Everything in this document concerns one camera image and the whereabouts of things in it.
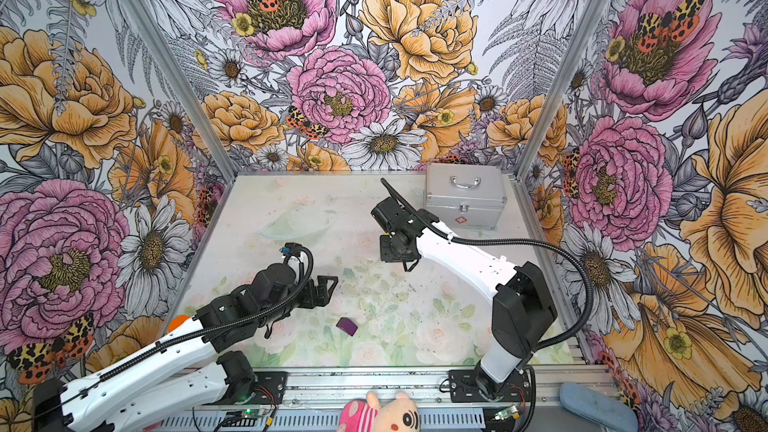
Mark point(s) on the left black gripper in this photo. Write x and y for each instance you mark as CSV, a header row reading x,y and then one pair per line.
x,y
323,294

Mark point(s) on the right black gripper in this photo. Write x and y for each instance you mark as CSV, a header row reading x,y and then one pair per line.
x,y
386,254

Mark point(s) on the purple wood block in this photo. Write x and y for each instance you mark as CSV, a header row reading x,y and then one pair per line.
x,y
347,325

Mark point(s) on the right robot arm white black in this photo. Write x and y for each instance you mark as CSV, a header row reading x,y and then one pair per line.
x,y
522,307

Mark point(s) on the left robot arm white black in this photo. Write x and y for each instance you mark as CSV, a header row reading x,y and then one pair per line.
x,y
195,364

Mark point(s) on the silver aluminium case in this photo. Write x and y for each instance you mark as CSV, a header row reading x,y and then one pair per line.
x,y
462,195

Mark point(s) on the pink plush pig toy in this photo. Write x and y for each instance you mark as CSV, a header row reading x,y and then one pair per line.
x,y
370,415

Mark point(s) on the blue grey cushion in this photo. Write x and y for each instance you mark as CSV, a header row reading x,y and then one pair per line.
x,y
598,408

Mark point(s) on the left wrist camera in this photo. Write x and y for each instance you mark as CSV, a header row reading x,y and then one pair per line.
x,y
296,253

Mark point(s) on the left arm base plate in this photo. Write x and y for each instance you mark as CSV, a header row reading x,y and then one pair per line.
x,y
257,388

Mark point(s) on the aluminium front rail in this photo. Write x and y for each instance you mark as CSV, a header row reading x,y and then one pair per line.
x,y
315,397

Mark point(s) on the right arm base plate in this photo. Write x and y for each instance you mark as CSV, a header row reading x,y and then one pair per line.
x,y
462,385

